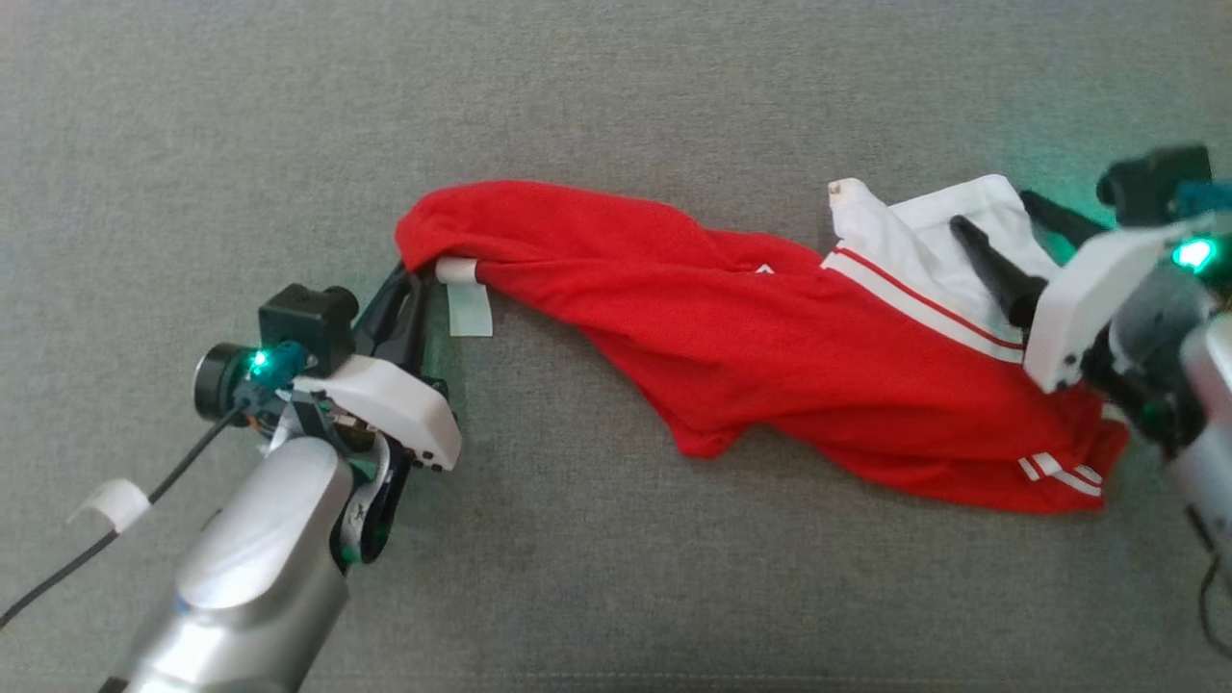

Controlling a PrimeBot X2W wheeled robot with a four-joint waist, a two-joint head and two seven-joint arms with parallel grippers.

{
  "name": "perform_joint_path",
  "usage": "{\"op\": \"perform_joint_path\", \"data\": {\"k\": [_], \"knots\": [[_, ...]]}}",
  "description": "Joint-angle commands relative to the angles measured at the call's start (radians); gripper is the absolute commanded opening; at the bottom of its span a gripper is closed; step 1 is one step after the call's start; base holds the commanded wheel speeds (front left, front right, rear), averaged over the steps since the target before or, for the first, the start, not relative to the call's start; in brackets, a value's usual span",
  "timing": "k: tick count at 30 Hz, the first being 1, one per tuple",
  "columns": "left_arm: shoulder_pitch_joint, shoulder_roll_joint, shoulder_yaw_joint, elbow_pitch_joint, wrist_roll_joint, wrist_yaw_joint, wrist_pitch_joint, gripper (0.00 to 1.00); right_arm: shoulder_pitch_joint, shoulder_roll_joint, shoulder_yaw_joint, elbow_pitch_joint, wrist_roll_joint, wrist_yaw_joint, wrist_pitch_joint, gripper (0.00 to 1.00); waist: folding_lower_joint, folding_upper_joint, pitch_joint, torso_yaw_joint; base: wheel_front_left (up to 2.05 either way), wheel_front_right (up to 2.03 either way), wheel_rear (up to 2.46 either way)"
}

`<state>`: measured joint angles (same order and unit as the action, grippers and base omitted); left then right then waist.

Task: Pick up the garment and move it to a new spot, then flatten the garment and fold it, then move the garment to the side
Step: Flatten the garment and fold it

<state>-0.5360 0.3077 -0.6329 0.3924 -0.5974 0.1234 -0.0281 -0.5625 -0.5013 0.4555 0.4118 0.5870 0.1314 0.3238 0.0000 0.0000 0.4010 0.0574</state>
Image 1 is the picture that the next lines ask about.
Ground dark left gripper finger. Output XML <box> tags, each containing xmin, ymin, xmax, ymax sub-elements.
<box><xmin>351</xmin><ymin>262</ymin><xmax>413</xmax><ymax>372</ymax></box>
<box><xmin>385</xmin><ymin>272</ymin><xmax>436</xmax><ymax>378</ymax></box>

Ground wide grey sofa chaise cushion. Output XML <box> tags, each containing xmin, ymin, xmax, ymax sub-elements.
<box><xmin>0</xmin><ymin>0</ymin><xmax>1232</xmax><ymax>693</ymax></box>

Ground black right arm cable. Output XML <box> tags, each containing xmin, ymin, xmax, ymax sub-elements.
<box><xmin>1196</xmin><ymin>553</ymin><xmax>1232</xmax><ymax>663</ymax></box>

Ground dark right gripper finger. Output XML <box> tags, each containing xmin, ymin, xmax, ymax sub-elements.
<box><xmin>1018</xmin><ymin>190</ymin><xmax>1113</xmax><ymax>253</ymax></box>
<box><xmin>948</xmin><ymin>215</ymin><xmax>1048</xmax><ymax>326</ymax></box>

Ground red jersey with white sleeves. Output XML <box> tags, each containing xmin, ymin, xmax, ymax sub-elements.
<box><xmin>395</xmin><ymin>173</ymin><xmax>1129</xmax><ymax>516</ymax></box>

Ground white cable clip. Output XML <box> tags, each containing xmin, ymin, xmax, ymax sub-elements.
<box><xmin>67</xmin><ymin>478</ymin><xmax>153</xmax><ymax>535</ymax></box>

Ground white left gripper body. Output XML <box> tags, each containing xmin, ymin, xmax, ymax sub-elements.
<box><xmin>289</xmin><ymin>354</ymin><xmax>463</xmax><ymax>571</ymax></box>

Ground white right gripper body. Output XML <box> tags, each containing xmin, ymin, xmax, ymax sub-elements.
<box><xmin>1022</xmin><ymin>219</ymin><xmax>1223</xmax><ymax>458</ymax></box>

